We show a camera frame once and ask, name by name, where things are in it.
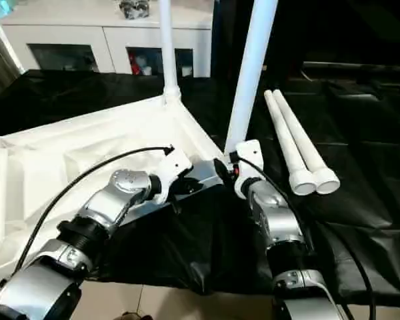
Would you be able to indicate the white plastic table leg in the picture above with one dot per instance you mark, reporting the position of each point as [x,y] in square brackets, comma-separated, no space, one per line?
[253,66]
[300,133]
[283,133]
[169,50]

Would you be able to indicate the white plastic table top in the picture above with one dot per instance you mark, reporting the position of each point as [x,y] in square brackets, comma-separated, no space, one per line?
[53,150]

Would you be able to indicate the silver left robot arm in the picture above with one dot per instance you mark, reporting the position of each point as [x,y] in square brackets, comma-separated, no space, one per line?
[96,213]

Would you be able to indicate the black mat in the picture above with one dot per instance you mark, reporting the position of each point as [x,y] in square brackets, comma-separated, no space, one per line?
[370,150]

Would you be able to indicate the dark rounded object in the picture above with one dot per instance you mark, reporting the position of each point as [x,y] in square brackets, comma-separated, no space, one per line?
[135,315]

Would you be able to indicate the dark long metal bar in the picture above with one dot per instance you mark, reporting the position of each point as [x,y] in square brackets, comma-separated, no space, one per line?
[360,66]

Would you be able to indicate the white cabinet with glass doors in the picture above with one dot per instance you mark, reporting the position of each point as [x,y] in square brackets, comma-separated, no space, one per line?
[103,30]

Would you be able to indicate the dark grey curtain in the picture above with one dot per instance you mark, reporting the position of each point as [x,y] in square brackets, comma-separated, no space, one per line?
[0,56]

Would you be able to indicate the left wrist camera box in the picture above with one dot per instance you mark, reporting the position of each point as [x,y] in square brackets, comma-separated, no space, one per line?
[171,170]

